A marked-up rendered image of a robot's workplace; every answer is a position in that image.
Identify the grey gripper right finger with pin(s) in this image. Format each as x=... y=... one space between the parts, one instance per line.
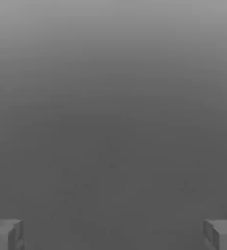
x=223 y=234

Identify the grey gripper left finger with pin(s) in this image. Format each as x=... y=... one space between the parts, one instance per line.
x=4 y=234

